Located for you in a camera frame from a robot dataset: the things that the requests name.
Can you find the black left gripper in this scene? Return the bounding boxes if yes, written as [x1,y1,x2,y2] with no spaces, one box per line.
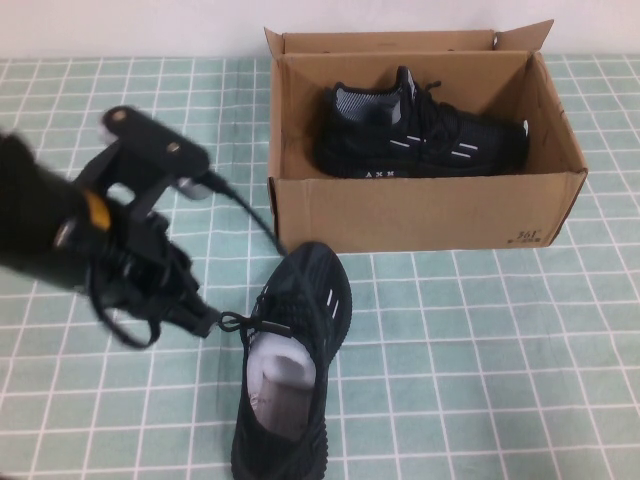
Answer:
[44,164,222,342]

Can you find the black knit sneaker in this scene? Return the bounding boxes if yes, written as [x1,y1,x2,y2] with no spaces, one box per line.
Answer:
[312,64,532,180]
[209,241,355,480]

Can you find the brown cardboard shoe box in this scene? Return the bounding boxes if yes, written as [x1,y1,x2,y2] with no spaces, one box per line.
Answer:
[263,18,589,255]

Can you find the green white checked tablecloth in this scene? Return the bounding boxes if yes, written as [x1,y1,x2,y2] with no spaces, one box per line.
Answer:
[0,52,640,480]

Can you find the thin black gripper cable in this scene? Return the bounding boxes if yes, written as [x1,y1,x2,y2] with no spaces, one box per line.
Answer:
[92,279,159,349]

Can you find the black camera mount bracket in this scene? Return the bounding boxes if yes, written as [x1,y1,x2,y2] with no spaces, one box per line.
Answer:
[74,142,169,226]

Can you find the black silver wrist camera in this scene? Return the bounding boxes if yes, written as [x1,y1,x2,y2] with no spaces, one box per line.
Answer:
[98,103,212,202]

